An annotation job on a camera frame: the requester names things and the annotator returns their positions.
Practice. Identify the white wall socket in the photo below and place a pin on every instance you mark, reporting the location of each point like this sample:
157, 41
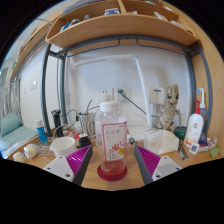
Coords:
125, 94
105, 95
156, 95

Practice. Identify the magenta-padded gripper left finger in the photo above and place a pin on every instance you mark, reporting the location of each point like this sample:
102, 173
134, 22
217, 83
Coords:
60, 166

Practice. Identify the black electric shaver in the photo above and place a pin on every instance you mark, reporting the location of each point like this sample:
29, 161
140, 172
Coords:
57, 121

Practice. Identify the clear drink bottle white cap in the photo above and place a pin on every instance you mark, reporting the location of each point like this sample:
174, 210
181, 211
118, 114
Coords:
111, 140

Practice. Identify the wooden shelf unit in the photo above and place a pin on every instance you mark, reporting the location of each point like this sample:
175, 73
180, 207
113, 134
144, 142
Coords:
126, 28

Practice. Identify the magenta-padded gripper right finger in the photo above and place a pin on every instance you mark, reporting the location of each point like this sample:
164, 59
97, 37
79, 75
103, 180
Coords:
166, 165

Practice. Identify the grey metal desk frame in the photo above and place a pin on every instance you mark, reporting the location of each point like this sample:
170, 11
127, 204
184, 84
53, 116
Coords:
44, 93

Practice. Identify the steel cup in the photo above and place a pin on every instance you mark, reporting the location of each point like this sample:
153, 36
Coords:
86, 124

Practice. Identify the wooden tree figurine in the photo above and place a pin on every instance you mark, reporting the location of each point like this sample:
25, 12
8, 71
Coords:
171, 106

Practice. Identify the flat round red coaster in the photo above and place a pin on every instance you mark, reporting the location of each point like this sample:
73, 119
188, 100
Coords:
111, 177

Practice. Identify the teal bed cushion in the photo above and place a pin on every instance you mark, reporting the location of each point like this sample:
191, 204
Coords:
15, 133

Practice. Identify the blue tube bottle white cap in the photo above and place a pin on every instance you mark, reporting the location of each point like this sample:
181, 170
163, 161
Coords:
41, 133

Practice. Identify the white tissue bag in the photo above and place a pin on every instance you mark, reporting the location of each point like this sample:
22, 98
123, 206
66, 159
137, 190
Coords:
161, 141

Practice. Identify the white plastic cup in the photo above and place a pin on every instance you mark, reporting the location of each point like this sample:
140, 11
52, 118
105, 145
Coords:
63, 146

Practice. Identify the white pump bottle red pump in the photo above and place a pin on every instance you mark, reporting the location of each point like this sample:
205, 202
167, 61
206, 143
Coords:
194, 128

